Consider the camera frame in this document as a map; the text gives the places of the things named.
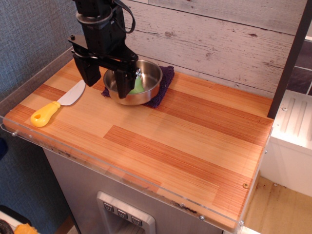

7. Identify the white toy sink unit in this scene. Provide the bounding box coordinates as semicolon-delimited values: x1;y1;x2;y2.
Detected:
259;36;312;195

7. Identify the orange yellow object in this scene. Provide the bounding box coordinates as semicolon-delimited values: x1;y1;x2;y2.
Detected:
14;224;38;234

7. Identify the clear acrylic edge guard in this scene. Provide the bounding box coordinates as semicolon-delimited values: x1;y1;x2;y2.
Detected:
3;112;272;233

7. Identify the green toy pear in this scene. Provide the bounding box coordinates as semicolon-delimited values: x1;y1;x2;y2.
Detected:
129;77;145;94

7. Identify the silver toy fridge cabinet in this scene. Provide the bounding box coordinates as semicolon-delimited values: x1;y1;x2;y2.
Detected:
44;150;223;234

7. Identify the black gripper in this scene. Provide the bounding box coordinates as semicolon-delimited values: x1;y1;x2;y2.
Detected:
68;9;138;99

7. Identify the stainless steel pot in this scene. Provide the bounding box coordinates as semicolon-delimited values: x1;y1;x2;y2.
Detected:
102;59;163;106

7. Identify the yellow handled toy knife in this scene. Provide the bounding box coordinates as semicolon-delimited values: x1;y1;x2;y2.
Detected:
30;80;86;127

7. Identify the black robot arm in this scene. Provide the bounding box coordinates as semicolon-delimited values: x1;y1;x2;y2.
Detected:
68;0;138;98

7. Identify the silver ice dispenser panel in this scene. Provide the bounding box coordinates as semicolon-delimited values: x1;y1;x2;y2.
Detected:
97;191;156;234

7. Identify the dark right shelf post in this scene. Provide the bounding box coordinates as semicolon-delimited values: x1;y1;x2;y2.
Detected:
267;0;312;119

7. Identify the purple knitted cloth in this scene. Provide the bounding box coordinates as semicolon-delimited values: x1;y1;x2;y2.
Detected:
101;65;176;109

